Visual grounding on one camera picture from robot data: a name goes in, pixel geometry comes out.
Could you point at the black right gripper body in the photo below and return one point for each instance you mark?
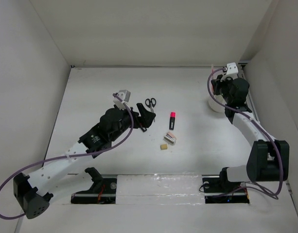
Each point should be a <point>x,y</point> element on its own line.
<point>223,87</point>

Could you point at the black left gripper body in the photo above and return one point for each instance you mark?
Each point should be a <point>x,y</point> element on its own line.
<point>139,122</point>

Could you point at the thin pink highlighter pen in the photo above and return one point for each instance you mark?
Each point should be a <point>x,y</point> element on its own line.
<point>212,70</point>

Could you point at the pink black thick highlighter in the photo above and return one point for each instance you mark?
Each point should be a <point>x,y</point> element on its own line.
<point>172,120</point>

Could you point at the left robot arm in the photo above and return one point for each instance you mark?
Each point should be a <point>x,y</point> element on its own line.
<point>36,190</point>

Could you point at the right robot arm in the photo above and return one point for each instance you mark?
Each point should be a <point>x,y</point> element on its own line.
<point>269,158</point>

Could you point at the white round compartment container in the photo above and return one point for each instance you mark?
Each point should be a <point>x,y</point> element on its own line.
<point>214,105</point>

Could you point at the pink eraser in sleeve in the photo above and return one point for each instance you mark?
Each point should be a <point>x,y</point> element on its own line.
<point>170,138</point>

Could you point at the small tan eraser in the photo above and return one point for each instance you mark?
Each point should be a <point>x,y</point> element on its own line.
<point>163,146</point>

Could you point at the black handled scissors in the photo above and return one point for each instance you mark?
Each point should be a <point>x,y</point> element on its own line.
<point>150,103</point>

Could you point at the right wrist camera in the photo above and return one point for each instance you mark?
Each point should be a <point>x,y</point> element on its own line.
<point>232,69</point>

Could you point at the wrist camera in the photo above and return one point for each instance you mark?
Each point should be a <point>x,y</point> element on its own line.
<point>124,95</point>
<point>232,69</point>

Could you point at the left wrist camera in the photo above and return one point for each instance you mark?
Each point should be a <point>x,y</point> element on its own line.
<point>124,95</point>

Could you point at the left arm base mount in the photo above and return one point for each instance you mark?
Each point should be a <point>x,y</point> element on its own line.
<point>101,191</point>

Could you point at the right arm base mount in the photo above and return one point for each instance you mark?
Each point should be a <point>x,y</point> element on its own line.
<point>219,190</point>

